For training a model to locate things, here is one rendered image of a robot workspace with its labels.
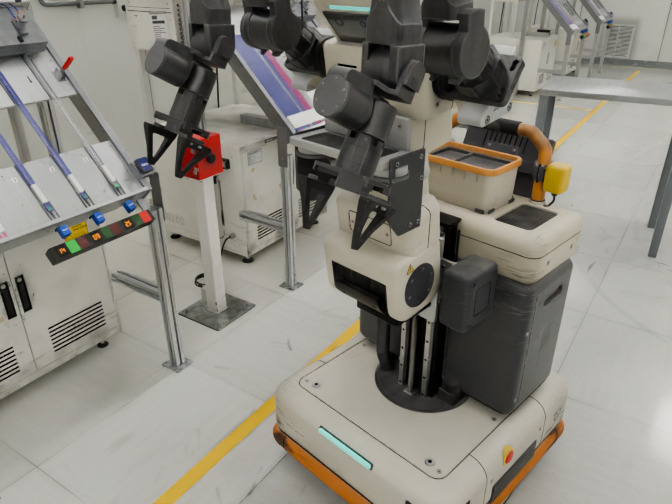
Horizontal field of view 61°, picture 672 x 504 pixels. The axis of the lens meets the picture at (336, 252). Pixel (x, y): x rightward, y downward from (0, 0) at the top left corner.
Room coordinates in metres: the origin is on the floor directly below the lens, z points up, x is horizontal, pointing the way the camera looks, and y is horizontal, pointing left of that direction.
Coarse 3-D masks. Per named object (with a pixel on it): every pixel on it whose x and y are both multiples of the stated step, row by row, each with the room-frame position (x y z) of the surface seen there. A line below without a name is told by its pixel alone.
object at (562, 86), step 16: (560, 80) 3.15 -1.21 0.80; (576, 80) 3.15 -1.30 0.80; (592, 80) 3.15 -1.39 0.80; (608, 80) 3.15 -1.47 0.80; (624, 80) 3.15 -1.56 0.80; (544, 96) 2.90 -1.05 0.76; (560, 96) 2.87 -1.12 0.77; (576, 96) 2.83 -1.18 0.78; (592, 96) 2.80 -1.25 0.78; (608, 96) 2.77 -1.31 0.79; (624, 96) 2.74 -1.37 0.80; (640, 96) 2.72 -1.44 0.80; (656, 96) 2.72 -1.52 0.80; (544, 112) 2.90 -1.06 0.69; (544, 128) 3.28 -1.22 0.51; (656, 192) 3.01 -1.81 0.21; (656, 208) 2.98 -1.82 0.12; (656, 224) 2.62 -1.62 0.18; (656, 240) 2.61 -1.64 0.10
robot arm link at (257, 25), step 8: (256, 16) 1.20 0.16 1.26; (264, 16) 1.19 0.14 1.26; (256, 24) 1.19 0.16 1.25; (264, 24) 1.17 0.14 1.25; (304, 24) 1.24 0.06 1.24; (256, 32) 1.19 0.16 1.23; (264, 32) 1.17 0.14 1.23; (256, 40) 1.20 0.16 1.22; (264, 40) 1.18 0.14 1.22; (264, 48) 1.21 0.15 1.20; (272, 48) 1.18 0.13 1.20
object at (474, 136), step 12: (468, 132) 1.59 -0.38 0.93; (480, 132) 1.57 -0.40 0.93; (492, 132) 1.55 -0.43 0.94; (468, 144) 1.57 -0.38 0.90; (480, 144) 1.55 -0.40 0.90; (492, 144) 1.52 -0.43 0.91; (504, 144) 1.50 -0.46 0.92; (516, 144) 1.48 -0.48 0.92; (528, 144) 1.46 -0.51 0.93; (552, 144) 1.43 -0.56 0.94; (528, 156) 1.44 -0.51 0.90; (528, 168) 1.40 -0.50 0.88; (540, 168) 1.33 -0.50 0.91; (516, 180) 1.43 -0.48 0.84; (528, 180) 1.41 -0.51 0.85; (540, 180) 1.33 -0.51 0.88; (516, 192) 1.41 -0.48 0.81; (528, 192) 1.39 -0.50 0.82
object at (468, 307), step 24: (336, 264) 1.15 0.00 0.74; (456, 264) 1.12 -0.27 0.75; (480, 264) 1.12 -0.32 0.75; (360, 288) 1.09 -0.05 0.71; (384, 288) 1.05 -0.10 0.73; (456, 288) 1.07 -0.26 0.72; (480, 288) 1.08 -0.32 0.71; (384, 312) 1.06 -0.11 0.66; (432, 312) 1.19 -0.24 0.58; (456, 312) 1.07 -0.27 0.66; (480, 312) 1.09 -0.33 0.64
